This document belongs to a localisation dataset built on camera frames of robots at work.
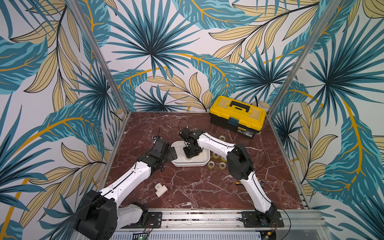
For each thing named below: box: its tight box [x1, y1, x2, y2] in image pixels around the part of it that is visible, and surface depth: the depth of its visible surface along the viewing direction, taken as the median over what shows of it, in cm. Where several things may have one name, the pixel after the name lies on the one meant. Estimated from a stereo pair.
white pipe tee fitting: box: [154, 183, 168, 198], surface depth 82 cm
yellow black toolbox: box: [209, 95, 267, 139], surface depth 101 cm
